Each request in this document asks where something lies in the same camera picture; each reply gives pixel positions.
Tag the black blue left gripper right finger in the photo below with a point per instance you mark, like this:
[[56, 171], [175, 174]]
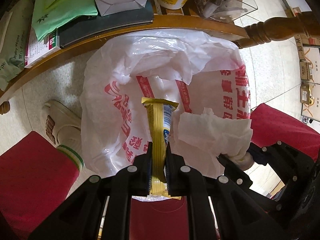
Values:
[[185, 181]]

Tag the person's red trouser leg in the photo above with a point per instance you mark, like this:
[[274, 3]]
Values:
[[271, 125], [35, 179]]

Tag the white red plastic bag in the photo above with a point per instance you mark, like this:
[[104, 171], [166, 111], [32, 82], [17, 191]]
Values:
[[188, 67]]

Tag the baby wipes pack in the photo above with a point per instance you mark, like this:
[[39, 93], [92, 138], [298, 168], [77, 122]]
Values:
[[15, 26]]

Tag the red plastic stool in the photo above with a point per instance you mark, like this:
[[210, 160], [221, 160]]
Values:
[[166, 219]]

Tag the dark book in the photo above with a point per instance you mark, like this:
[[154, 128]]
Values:
[[87, 26]]

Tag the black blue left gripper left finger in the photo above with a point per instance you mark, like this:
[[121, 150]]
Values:
[[100, 207]]

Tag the person's right red trouser leg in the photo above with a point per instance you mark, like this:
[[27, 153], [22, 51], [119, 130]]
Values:
[[271, 125]]

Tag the red white medicine box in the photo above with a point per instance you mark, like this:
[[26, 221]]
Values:
[[38, 50]]

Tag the yellow snack wrapper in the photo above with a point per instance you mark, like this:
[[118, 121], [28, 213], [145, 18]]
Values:
[[159, 112]]

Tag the white tissue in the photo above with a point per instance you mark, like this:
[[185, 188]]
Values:
[[203, 137]]

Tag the person's left red trouser leg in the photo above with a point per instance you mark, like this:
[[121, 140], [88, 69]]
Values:
[[35, 179]]

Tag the beige slipper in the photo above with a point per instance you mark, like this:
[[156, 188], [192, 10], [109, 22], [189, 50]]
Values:
[[61, 125]]

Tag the green wipes pack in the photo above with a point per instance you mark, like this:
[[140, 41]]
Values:
[[48, 15]]

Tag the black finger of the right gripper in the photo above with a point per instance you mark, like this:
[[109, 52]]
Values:
[[235, 174]]

